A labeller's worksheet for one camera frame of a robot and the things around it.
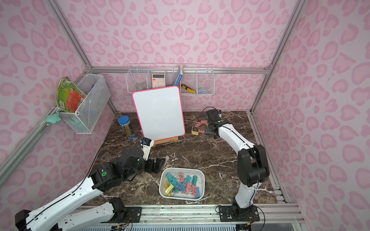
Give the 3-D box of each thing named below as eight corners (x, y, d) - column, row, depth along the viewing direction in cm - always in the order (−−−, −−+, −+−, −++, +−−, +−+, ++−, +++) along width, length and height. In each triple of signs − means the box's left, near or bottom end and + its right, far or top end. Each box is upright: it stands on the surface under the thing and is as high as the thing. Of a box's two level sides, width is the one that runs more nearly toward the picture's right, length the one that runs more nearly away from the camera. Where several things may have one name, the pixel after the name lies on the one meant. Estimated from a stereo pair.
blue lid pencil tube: (127, 141, 105) (116, 123, 89) (129, 134, 109) (119, 115, 93) (136, 141, 105) (126, 123, 89) (138, 134, 109) (129, 115, 93)
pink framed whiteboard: (147, 146, 101) (131, 111, 75) (147, 127, 112) (133, 91, 86) (185, 140, 105) (183, 104, 78) (181, 122, 115) (178, 85, 89)
